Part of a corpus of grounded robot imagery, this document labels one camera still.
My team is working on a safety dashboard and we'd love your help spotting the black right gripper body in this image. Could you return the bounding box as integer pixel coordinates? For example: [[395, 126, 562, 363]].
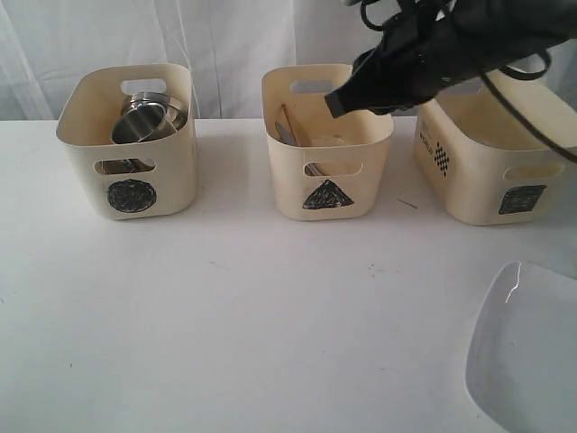
[[351, 13, 455, 113]]

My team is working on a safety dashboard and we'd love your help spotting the wooden chopstick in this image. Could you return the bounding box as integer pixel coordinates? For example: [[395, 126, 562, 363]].
[[281, 104, 301, 147]]

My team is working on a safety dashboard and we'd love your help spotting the steel table knife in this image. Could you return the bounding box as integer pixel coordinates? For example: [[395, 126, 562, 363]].
[[275, 121, 300, 147]]

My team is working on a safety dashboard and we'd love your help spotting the steel mug with handle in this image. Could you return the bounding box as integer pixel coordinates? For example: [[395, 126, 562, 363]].
[[111, 102, 178, 144]]

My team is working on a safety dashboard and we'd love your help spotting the steel mixing bowl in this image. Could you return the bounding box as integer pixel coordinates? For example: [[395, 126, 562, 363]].
[[120, 91, 188, 130]]

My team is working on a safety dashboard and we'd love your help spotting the white square plate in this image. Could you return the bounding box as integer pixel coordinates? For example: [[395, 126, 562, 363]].
[[464, 262, 576, 432]]

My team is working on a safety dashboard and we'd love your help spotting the steel fork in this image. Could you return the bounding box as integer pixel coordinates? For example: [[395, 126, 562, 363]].
[[305, 163, 325, 176]]

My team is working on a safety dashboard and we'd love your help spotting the steel cup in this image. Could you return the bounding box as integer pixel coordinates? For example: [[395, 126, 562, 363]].
[[96, 159, 155, 175]]

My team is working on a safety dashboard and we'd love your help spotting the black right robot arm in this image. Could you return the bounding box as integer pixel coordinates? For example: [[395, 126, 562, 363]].
[[325, 1, 576, 118]]

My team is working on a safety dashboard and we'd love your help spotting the cream bin with triangle mark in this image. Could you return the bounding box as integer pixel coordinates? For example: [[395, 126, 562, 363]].
[[261, 64, 394, 221]]

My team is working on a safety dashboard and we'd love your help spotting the cream bin with square mark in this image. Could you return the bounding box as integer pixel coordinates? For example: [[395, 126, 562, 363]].
[[414, 86, 574, 226]]

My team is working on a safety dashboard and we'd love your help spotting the white backdrop curtain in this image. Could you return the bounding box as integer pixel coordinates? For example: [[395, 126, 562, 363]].
[[0, 0, 577, 122]]

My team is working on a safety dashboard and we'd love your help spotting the cream bin with circle mark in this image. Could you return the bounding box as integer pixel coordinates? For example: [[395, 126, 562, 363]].
[[56, 63, 197, 220]]

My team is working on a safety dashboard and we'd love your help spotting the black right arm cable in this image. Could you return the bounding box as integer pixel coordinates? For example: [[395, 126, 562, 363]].
[[360, 0, 577, 164]]

